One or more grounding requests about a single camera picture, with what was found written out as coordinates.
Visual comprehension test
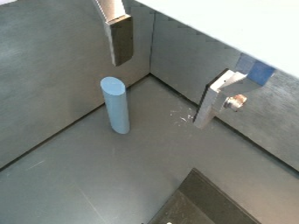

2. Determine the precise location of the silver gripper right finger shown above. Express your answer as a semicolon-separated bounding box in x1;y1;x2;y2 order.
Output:
194;53;277;129

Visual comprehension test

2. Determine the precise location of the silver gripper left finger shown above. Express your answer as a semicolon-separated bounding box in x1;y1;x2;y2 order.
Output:
93;0;134;67

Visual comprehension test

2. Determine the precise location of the light blue oval peg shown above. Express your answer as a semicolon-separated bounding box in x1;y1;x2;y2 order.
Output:
101;77;130;134

